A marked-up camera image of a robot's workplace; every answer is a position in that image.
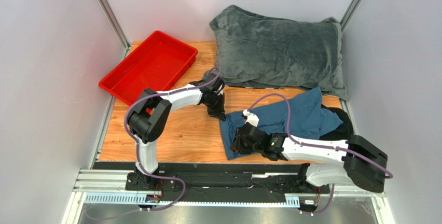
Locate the grey plush pillow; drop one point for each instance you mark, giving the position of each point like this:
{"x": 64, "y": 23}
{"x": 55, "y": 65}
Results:
{"x": 257, "y": 51}

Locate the aluminium frame post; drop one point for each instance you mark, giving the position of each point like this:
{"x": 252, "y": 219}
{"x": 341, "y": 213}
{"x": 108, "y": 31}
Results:
{"x": 349, "y": 13}
{"x": 105, "y": 5}

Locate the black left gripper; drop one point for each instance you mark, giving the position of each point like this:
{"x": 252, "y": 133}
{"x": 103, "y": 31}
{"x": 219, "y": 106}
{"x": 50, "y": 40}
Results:
{"x": 219, "y": 112}

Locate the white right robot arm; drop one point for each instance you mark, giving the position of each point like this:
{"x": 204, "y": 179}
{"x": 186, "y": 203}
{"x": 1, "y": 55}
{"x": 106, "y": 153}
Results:
{"x": 355, "y": 161}

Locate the black baseball cap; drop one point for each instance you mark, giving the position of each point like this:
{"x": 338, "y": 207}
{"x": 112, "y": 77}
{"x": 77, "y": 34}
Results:
{"x": 344, "y": 131}

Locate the red plastic tray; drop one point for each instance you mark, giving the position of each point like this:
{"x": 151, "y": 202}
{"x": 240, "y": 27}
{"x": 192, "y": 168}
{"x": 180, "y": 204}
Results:
{"x": 157, "y": 63}

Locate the blue t shirt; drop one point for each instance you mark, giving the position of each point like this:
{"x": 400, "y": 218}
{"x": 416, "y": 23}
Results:
{"x": 307, "y": 120}

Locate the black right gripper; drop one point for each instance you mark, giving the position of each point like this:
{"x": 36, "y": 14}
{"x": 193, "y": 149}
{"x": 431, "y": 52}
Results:
{"x": 239, "y": 140}

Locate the left aluminium frame post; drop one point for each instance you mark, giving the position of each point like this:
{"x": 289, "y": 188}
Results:
{"x": 105, "y": 5}

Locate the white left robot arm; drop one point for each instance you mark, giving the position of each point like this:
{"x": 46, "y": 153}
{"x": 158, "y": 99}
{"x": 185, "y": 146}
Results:
{"x": 146, "y": 119}

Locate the right aluminium frame post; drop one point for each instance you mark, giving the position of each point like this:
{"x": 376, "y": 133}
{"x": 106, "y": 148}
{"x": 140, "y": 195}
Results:
{"x": 349, "y": 13}

